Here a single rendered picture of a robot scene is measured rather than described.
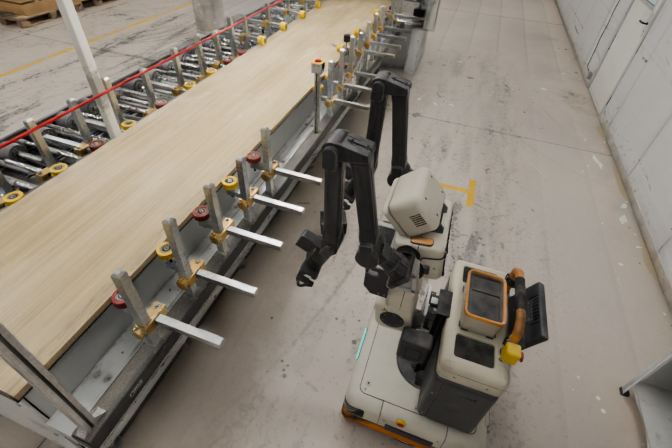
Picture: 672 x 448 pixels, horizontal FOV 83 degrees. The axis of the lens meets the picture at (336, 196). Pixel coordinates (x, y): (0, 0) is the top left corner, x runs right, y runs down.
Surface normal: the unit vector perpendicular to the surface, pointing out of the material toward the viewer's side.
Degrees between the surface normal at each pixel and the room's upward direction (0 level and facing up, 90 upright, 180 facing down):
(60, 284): 0
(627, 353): 0
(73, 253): 0
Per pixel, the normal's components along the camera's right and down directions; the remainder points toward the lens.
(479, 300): 0.05, -0.76
